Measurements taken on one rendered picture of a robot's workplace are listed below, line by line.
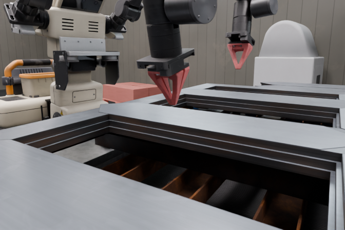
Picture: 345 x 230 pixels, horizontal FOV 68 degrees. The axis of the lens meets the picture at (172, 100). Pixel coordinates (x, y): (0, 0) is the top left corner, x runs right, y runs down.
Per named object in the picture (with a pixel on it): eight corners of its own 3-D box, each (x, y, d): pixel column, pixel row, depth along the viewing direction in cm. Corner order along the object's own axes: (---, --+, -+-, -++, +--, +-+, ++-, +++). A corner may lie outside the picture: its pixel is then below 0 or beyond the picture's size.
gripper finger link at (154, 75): (199, 97, 52) (195, 51, 49) (181, 111, 47) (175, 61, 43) (171, 94, 56) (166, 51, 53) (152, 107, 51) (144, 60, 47)
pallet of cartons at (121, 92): (169, 106, 522) (169, 85, 514) (136, 113, 455) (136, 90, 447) (130, 99, 596) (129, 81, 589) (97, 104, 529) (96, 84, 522)
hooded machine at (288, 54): (319, 130, 353) (330, 21, 328) (309, 142, 306) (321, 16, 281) (266, 121, 399) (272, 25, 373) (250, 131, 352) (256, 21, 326)
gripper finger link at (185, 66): (193, 101, 51) (189, 54, 47) (174, 117, 45) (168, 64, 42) (165, 98, 54) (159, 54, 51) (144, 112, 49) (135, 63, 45)
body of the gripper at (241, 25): (254, 46, 82) (256, 24, 82) (246, 37, 73) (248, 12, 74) (234, 48, 85) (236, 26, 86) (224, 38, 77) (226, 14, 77)
